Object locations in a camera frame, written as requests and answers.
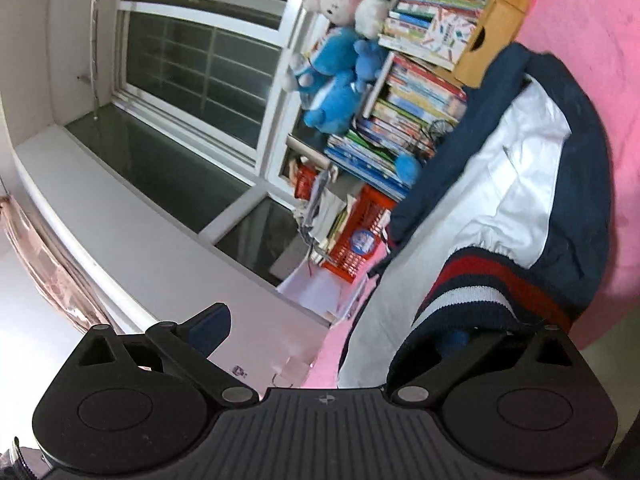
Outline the navy and white jacket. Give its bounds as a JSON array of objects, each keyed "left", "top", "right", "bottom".
[{"left": 337, "top": 42, "right": 613, "bottom": 391}]

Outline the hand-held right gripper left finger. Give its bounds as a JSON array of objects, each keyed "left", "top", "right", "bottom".
[{"left": 67, "top": 303, "right": 260, "bottom": 409}]

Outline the row of thin colourful books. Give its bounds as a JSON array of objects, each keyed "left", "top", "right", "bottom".
[{"left": 377, "top": 0, "right": 488, "bottom": 68}]

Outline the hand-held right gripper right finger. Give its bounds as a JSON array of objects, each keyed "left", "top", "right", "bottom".
[{"left": 390, "top": 326, "right": 583, "bottom": 408}]

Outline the white paper sheet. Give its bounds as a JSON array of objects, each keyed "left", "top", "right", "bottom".
[{"left": 277, "top": 260, "right": 366, "bottom": 321}]

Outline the stack of magazines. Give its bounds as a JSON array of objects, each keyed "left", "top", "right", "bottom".
[{"left": 295, "top": 170, "right": 358, "bottom": 263}]

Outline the blue white-bellied plush toy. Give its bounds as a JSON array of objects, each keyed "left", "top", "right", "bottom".
[{"left": 302, "top": 72, "right": 366, "bottom": 133}]

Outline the white framed window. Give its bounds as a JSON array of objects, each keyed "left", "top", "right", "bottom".
[{"left": 90, "top": 0, "right": 361, "bottom": 286}]

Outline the blue plush ball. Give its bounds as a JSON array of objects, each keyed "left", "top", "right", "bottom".
[{"left": 395, "top": 152, "right": 423, "bottom": 186}]

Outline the colourful printed white box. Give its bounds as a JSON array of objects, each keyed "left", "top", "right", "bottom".
[{"left": 422, "top": 7, "right": 478, "bottom": 71}]

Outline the large red plastic crate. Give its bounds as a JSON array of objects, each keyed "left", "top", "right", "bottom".
[{"left": 320, "top": 185, "right": 398, "bottom": 278}]

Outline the metal rod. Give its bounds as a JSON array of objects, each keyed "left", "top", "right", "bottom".
[{"left": 89, "top": 0, "right": 104, "bottom": 121}]

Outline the wooden drawer organizer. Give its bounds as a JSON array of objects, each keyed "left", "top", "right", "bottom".
[{"left": 452, "top": 0, "right": 543, "bottom": 88}]

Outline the miniature black bicycle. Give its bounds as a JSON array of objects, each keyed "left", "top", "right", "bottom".
[{"left": 415, "top": 120, "right": 456, "bottom": 153}]

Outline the small red basket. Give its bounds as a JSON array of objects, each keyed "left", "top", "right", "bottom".
[{"left": 295, "top": 165, "right": 321, "bottom": 201}]

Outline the row of tall children's books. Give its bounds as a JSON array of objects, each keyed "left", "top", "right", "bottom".
[{"left": 325, "top": 52, "right": 468, "bottom": 201}]

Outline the pink bunny print blanket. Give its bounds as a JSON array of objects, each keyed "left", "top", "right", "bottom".
[{"left": 300, "top": 0, "right": 640, "bottom": 391}]

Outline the pink sheer curtain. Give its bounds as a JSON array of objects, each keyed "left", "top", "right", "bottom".
[{"left": 0, "top": 195, "right": 108, "bottom": 331}]

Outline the blue cat plush toy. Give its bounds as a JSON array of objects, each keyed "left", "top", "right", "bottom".
[{"left": 285, "top": 27, "right": 393, "bottom": 93}]

